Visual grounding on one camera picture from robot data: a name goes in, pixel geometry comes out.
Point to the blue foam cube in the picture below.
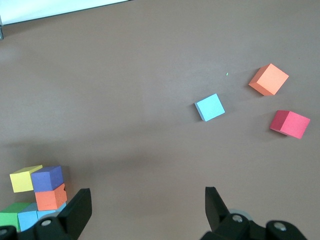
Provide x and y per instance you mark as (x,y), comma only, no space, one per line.
(26,220)
(46,213)
(210,107)

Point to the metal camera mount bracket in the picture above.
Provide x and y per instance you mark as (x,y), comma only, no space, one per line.
(1,32)

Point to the purple foam cube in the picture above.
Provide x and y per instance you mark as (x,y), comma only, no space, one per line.
(45,178)

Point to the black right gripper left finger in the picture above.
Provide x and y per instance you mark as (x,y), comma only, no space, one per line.
(75,212)

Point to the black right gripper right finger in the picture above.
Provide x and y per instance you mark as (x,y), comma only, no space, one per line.
(217,215)

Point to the red foam cube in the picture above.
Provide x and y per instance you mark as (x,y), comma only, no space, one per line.
(291,125)

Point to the yellow foam cube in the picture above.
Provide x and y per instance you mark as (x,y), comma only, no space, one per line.
(21,181)

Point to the table cover mat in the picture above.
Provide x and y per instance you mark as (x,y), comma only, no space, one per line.
(125,100)

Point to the green foam cube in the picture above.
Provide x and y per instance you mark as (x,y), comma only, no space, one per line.
(8,216)

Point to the orange foam cube with dents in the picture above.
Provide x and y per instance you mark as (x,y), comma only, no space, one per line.
(48,198)

